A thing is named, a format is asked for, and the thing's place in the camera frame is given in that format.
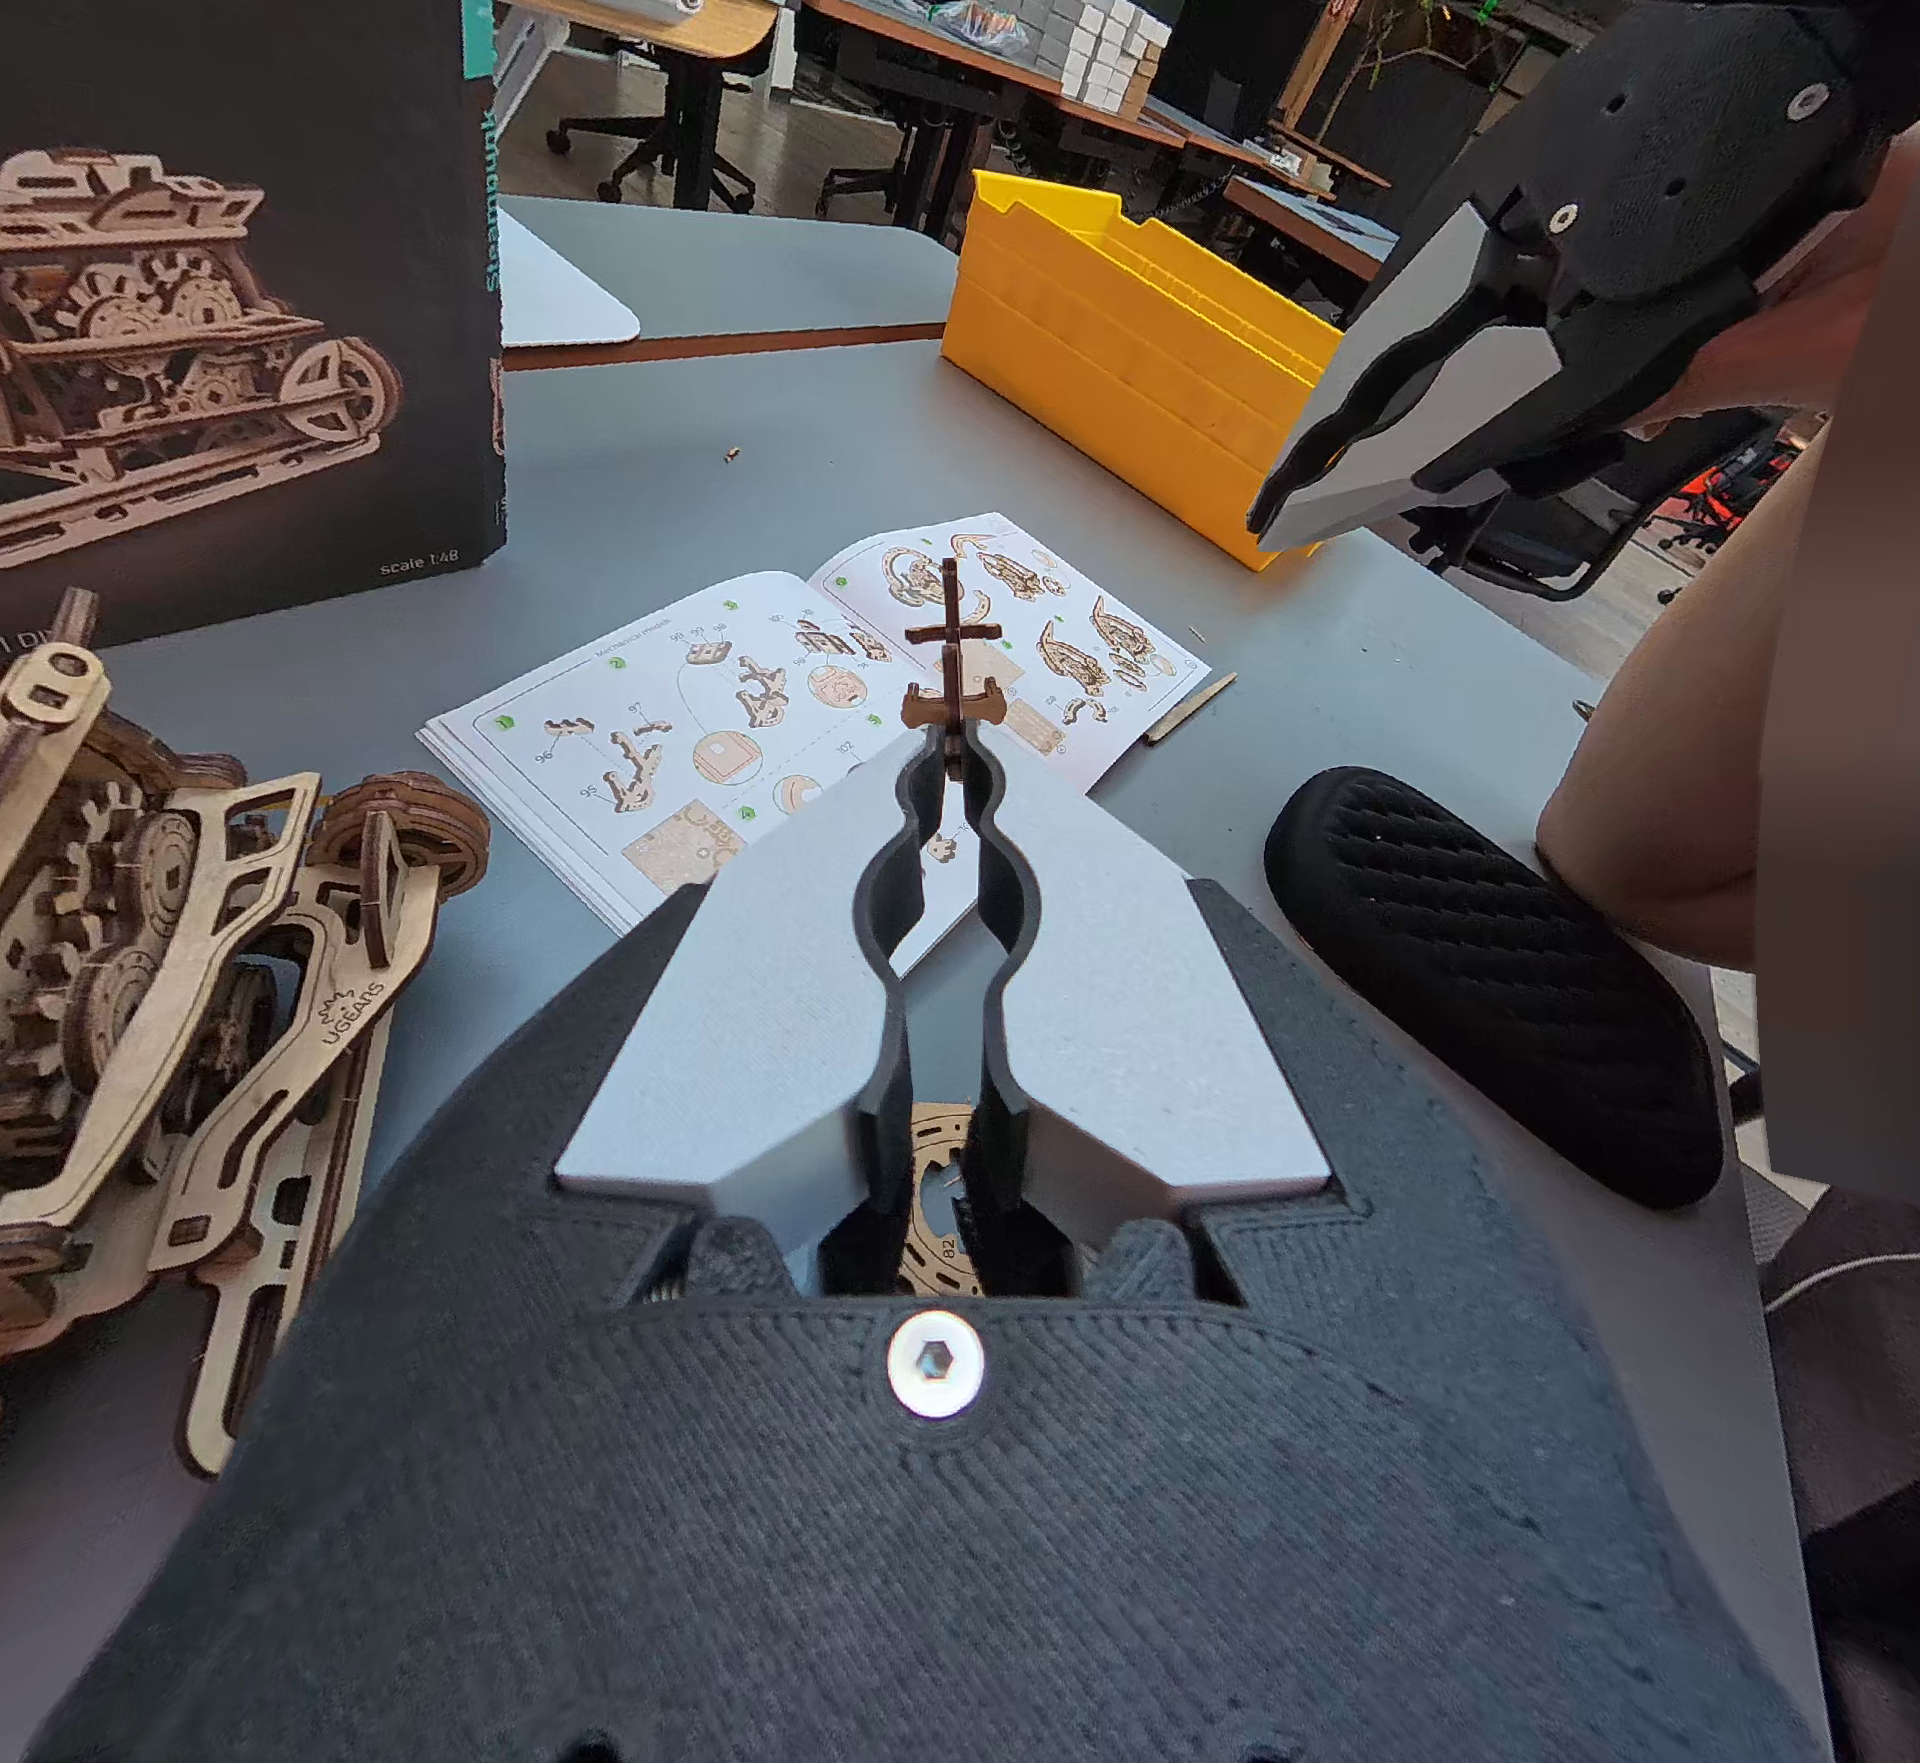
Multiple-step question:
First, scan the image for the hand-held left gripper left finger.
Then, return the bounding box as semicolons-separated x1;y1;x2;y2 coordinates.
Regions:
555;731;920;1297

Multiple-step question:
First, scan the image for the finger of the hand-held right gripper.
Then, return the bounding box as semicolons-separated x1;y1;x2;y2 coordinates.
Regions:
1253;311;1566;553
1249;199;1505;533

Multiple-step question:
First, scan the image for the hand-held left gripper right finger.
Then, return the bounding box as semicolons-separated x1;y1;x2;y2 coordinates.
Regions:
955;724;1337;1297

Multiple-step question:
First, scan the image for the small dark wooden model part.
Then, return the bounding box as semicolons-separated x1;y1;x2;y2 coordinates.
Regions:
897;556;1011;866

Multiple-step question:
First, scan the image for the assembled wooden gear model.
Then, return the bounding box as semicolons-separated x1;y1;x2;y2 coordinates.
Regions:
0;587;495;1481

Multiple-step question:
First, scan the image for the person's right forearm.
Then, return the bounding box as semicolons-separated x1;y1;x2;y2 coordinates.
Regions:
1537;406;1853;970

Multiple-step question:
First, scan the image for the plywood parts sheet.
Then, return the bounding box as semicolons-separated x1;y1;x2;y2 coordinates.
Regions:
900;1100;992;1297

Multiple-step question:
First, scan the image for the black model kit box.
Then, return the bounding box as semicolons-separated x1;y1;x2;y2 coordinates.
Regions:
0;0;509;652

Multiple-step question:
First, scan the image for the person's right hand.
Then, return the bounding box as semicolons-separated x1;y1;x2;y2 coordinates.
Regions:
1649;120;1920;427

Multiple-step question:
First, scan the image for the black office chair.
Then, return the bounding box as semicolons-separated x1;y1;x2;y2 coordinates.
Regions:
1410;413;1823;605
547;8;759;215

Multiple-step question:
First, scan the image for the yellow plastic bin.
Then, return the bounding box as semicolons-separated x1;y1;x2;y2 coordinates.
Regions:
940;170;1347;575

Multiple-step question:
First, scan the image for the white instruction booklet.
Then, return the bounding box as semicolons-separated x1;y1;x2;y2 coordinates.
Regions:
417;513;1215;939

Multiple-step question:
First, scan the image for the thin wooden stick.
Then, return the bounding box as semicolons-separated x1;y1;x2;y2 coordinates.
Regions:
1143;671;1239;745

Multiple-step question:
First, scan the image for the black mesh armrest pad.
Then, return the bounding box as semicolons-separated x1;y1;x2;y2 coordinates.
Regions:
1265;764;1727;1212

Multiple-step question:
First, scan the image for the stack of white boxes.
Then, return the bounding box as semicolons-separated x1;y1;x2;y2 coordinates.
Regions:
966;0;1176;115

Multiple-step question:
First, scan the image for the background wooden edge desk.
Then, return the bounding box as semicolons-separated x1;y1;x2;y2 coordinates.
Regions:
798;0;1203;238

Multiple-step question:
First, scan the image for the wooden document stand white base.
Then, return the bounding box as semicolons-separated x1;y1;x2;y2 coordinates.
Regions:
489;0;784;354

